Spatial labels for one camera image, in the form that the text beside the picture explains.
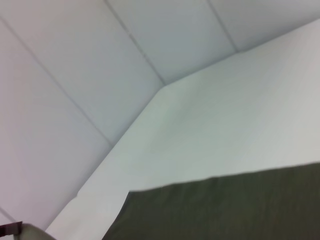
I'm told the left gripper cable with plugs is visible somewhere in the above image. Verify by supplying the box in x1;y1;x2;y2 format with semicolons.
0;221;24;236

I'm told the dark green shirt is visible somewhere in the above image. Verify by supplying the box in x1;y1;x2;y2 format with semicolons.
101;161;320;240

